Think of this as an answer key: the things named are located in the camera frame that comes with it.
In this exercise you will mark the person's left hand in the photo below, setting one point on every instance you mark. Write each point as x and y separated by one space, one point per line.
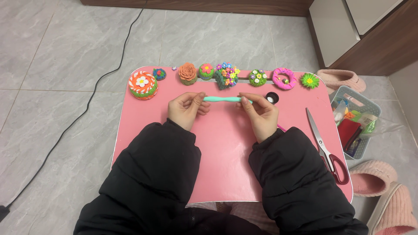
183 109

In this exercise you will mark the person's right hand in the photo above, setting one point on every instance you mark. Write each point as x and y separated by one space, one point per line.
261 119

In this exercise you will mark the teal clay modelling tool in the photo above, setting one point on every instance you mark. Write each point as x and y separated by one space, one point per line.
222 99

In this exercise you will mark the pink thin tool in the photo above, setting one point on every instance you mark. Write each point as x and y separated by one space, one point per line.
281 128

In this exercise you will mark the small black round cap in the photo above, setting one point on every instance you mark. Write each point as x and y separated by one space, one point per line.
272 97

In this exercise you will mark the orange clay rose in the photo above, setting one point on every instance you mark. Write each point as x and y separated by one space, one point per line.
187 73

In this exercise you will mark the green clay ball white flowers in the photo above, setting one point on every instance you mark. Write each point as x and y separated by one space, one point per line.
257 78

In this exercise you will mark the pink clay doughnut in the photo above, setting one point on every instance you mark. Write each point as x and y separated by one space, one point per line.
278 81

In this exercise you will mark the small blue clay flower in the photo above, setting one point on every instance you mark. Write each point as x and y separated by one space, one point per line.
159 74

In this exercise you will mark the green clay cupcake pink flower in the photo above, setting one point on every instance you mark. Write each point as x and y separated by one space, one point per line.
206 71

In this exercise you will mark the pink lap table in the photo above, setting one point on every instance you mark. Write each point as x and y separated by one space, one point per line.
225 147

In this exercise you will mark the orange striped clay cake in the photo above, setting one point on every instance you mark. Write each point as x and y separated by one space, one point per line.
143 85

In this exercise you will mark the clay heart flower bouquet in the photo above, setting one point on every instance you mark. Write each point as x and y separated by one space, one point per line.
227 76

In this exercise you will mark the green clay flower yellow middle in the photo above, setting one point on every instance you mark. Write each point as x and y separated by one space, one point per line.
309 81

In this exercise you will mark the pink fluffy slipper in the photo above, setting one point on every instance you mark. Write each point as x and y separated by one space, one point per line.
343 80
372 178
395 212

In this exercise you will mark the brown wooden furniture base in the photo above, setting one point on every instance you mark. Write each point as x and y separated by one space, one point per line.
196 6

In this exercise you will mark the grey-blue plastic basket with supplies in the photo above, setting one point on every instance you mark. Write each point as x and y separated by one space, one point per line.
370 107

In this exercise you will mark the clear plastic bag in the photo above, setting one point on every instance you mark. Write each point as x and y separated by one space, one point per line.
387 125

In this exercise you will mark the white and brown cabinet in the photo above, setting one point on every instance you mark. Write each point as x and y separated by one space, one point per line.
359 36

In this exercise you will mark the black plug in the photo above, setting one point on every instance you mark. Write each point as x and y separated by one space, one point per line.
4 212

